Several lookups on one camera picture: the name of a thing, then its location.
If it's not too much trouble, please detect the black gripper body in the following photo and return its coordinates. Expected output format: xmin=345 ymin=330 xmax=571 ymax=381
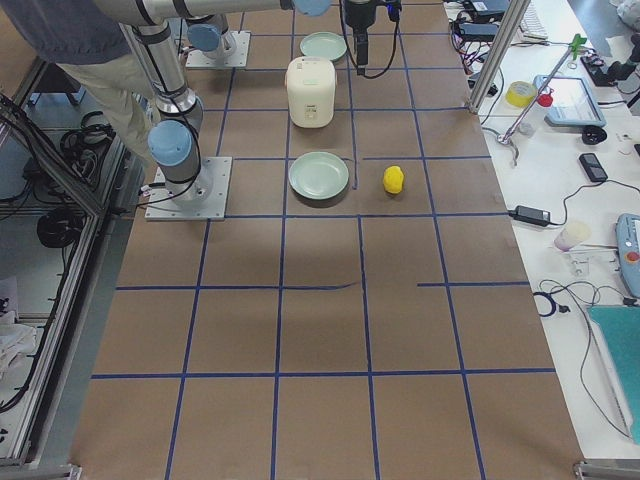
xmin=344 ymin=0 xmax=380 ymax=46

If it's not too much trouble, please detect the white rice cooker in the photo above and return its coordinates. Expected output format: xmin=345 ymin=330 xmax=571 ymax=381
xmin=285 ymin=56 xmax=336 ymax=128

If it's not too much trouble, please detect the green plate left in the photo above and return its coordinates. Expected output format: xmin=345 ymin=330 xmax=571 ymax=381
xmin=300 ymin=32 xmax=347 ymax=62

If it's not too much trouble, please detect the green plate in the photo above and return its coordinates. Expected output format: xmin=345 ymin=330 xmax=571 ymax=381
xmin=300 ymin=32 xmax=347 ymax=62
xmin=288 ymin=151 xmax=350 ymax=202

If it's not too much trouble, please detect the green plate right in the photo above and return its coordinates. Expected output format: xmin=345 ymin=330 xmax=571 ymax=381
xmin=288 ymin=151 xmax=350 ymax=202

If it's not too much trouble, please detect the yellow potato toy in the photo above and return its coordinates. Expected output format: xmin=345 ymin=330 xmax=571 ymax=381
xmin=382 ymin=165 xmax=405 ymax=195

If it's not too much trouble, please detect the yellow tape roll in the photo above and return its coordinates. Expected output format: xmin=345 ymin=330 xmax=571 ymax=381
xmin=505 ymin=81 xmax=538 ymax=108

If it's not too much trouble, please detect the blue teach pendant tablet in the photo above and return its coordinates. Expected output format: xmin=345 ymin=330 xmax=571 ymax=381
xmin=534 ymin=76 xmax=606 ymax=127

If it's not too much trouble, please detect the black power adapter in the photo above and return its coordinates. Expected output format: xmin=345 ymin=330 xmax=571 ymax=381
xmin=508 ymin=205 xmax=551 ymax=227

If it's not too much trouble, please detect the black phone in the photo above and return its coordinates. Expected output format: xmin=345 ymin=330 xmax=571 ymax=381
xmin=578 ymin=153 xmax=608 ymax=183

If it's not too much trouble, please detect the person in khaki trousers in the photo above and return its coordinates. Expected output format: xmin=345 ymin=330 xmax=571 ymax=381
xmin=1 ymin=0 xmax=156 ymax=167

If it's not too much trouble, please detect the white plastic cup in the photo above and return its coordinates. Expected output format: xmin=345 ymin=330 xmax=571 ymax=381
xmin=553 ymin=220 xmax=591 ymax=252

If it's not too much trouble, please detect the grey teach pendant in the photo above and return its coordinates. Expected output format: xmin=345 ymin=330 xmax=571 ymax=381
xmin=615 ymin=213 xmax=639 ymax=298

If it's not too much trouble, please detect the teal cutting mat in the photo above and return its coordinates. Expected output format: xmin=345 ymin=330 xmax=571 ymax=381
xmin=588 ymin=306 xmax=639 ymax=444

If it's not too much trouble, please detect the aluminium frame post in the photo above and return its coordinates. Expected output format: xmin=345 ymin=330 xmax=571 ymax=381
xmin=467 ymin=0 xmax=530 ymax=114

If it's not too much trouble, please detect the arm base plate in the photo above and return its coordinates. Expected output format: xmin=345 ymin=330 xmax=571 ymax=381
xmin=186 ymin=25 xmax=251 ymax=70
xmin=144 ymin=157 xmax=232 ymax=221

